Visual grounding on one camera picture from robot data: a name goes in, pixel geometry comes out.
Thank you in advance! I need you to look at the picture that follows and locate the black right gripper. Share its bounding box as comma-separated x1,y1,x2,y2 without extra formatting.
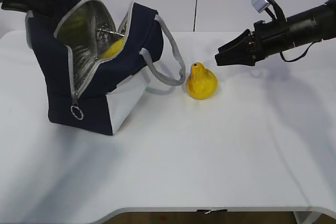
215,20,294,66

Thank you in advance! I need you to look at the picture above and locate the yellow pear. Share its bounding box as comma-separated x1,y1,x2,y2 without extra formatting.
186,62,218,100

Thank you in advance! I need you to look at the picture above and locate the yellow banana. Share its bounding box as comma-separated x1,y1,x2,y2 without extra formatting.
100,37,124,59

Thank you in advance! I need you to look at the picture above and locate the navy blue lunch bag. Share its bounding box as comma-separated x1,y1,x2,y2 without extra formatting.
26,0,186,135

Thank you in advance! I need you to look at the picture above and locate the white table leg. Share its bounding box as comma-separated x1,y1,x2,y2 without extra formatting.
293,211,322,224

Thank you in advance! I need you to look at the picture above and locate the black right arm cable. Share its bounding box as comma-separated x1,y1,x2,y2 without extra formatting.
262,0,322,62

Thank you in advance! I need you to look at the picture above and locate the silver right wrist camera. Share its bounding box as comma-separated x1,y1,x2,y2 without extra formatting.
251,0,270,13

